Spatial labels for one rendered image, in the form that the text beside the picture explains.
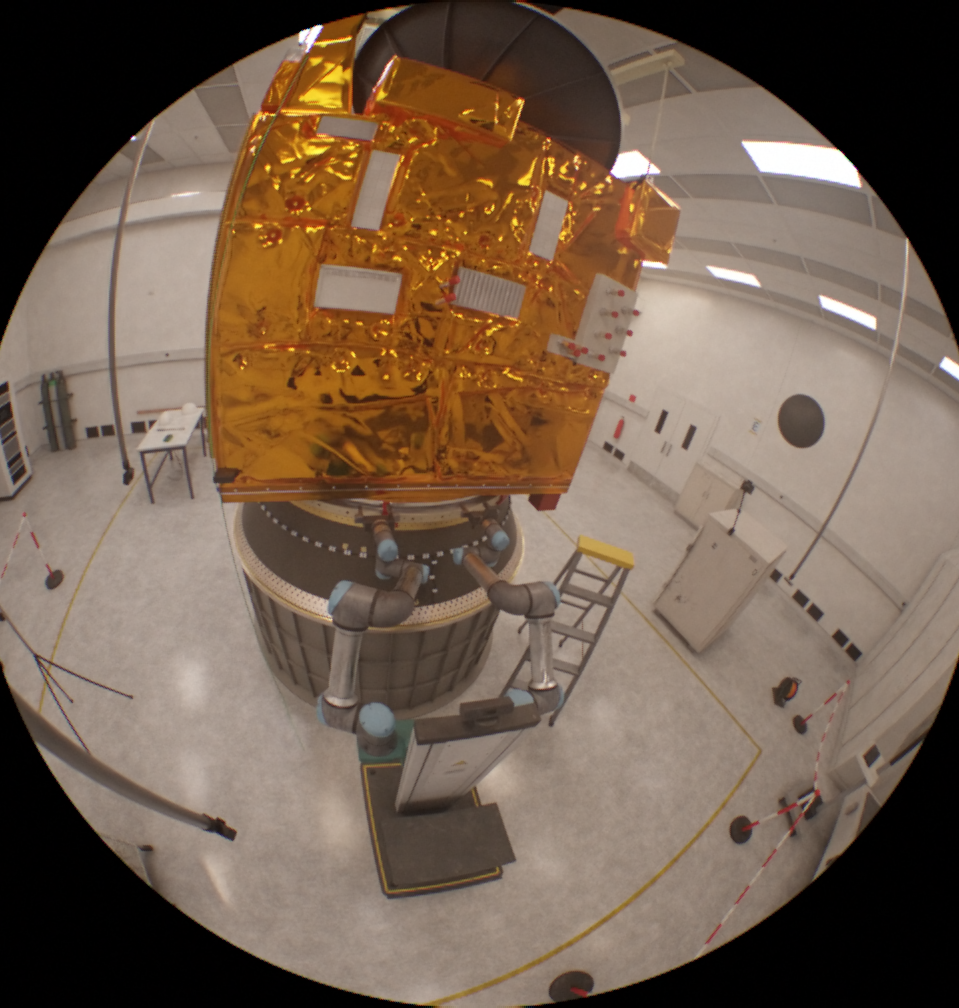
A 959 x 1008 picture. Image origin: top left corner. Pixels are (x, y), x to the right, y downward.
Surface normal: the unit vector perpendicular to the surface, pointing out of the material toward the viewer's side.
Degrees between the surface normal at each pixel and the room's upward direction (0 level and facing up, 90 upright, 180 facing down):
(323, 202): 93
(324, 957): 0
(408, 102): 93
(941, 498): 90
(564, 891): 0
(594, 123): 140
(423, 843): 0
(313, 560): 62
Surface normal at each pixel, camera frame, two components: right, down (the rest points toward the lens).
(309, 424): 0.40, 0.51
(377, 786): 0.23, -0.84
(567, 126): -0.11, 0.99
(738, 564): -0.87, 0.04
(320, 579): 0.02, 0.04
